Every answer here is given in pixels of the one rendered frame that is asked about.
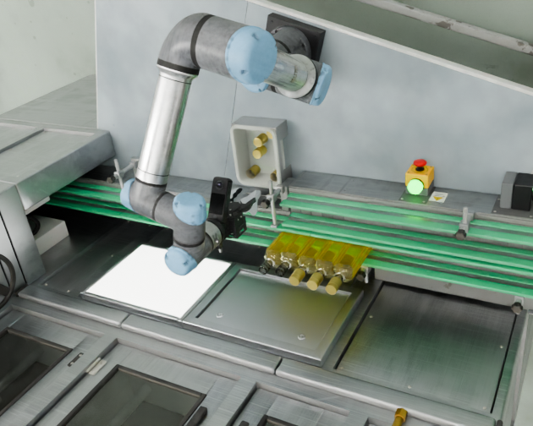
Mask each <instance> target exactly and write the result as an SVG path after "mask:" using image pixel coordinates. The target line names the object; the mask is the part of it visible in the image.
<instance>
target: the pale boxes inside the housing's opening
mask: <svg viewBox="0 0 533 426"><path fill-rule="evenodd" d="M49 200H50V198H49V196H48V197H46V198H45V199H43V200H42V201H40V202H39V203H37V204H35V205H33V206H32V207H30V208H29V209H28V210H25V214H26V215H27V214H29V213H30V212H32V211H33V210H35V209H36V208H38V207H39V206H41V205H43V204H45V203H46V202H47V201H49ZM33 217H35V218H36V219H37V220H38V221H39V222H40V225H41V226H40V229H39V231H38V232H37V234H36V235H34V239H35V241H36V246H37V248H38V250H39V253H40V255H41V254H43V253H45V252H46V251H47V250H48V249H50V248H51V247H52V246H54V245H55V244H57V243H59V242H60V241H61V240H63V239H64V238H66V237H67V236H68V235H69V233H68V230H67V227H66V224H65V221H62V220H58V219H53V218H49V217H45V216H38V215H33ZM27 220H28V219H27ZM28 222H29V224H30V229H31V231H32V232H33V230H34V229H35V227H36V224H35V223H34V222H33V221H31V220H28Z"/></svg>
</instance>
